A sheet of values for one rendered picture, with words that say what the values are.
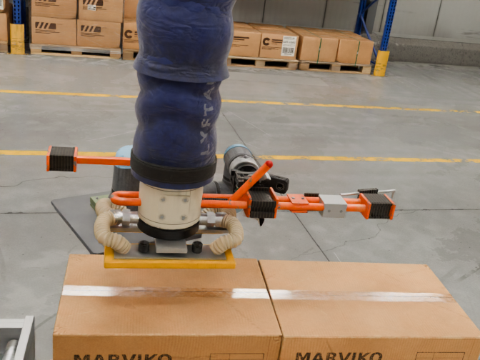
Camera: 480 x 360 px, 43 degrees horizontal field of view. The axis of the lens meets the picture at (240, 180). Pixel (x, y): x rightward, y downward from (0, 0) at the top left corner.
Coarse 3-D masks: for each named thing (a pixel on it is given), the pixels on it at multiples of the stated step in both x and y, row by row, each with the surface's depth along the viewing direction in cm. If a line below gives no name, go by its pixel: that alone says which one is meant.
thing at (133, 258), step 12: (144, 240) 157; (108, 252) 155; (132, 252) 156; (144, 252) 156; (192, 252) 159; (204, 252) 160; (228, 252) 163; (108, 264) 151; (120, 264) 152; (132, 264) 152; (144, 264) 153; (156, 264) 154; (168, 264) 154; (180, 264) 155; (192, 264) 156; (204, 264) 157; (216, 264) 157; (228, 264) 158
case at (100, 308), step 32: (96, 256) 188; (64, 288) 171; (96, 288) 173; (128, 288) 175; (160, 288) 177; (192, 288) 179; (224, 288) 181; (256, 288) 183; (64, 320) 158; (96, 320) 159; (128, 320) 161; (160, 320) 163; (192, 320) 164; (224, 320) 166; (256, 320) 168; (64, 352) 155; (96, 352) 156; (128, 352) 158; (160, 352) 159; (192, 352) 161; (224, 352) 162; (256, 352) 164
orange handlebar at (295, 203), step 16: (80, 160) 180; (96, 160) 181; (112, 160) 182; (128, 160) 183; (128, 192) 162; (224, 208) 164; (240, 208) 165; (288, 208) 168; (304, 208) 169; (320, 208) 170; (352, 208) 172
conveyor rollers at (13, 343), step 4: (12, 340) 207; (16, 340) 207; (8, 344) 205; (12, 344) 205; (16, 344) 205; (8, 348) 203; (12, 348) 203; (16, 348) 204; (4, 352) 202; (8, 352) 201; (12, 352) 201; (4, 356) 200; (8, 356) 199; (12, 356) 200
